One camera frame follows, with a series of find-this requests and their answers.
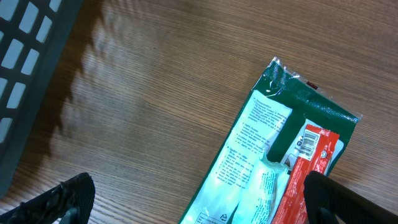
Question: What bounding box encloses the pale teal sachet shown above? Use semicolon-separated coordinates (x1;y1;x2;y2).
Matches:
232;156;290;224

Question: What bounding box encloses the grey plastic shopping basket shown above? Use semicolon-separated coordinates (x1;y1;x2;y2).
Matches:
1;0;83;197

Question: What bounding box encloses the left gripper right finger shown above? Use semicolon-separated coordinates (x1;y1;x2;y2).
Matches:
303;171;397;224

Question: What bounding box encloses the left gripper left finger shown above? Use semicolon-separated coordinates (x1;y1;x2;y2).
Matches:
1;172;95;224

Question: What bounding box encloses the green plastic packet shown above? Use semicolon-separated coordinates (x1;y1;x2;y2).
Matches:
179;57;363;223

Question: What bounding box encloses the red sachet stick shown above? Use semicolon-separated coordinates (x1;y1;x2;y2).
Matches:
272;124;340;224

